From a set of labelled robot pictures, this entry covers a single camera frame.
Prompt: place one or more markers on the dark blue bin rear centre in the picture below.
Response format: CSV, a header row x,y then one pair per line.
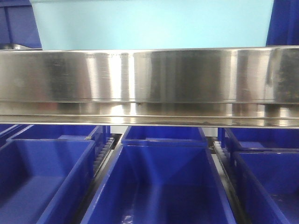
x,y
164,135

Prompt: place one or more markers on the dark blue bin lower left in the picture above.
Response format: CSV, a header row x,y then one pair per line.
x,y
44,181

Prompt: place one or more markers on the dark blue bin rear right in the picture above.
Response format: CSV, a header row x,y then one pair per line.
x,y
260,139

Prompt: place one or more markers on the dark blue bin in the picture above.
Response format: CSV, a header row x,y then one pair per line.
x,y
284,23
160,185
44,181
260,139
164,135
18,24
267,185
99,134

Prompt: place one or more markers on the stainless steel shelf front rail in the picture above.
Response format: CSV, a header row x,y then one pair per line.
x,y
221,87

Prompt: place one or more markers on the white roller track lower left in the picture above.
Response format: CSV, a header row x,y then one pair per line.
x,y
102,155

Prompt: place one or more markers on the dark blue bin upper right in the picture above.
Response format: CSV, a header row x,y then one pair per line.
x,y
284,23

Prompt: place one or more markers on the dark blue bin lower right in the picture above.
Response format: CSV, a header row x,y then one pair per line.
x,y
267,185

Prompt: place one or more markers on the dark blue bin rear left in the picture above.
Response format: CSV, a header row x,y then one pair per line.
x,y
99,134

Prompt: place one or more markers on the dark blue bin lower centre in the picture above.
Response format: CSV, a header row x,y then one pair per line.
x,y
160,185

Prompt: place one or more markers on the light blue plastic bin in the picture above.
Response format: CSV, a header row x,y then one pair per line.
x,y
151,24

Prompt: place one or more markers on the dark blue bin upper left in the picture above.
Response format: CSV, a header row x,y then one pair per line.
x,y
18,24

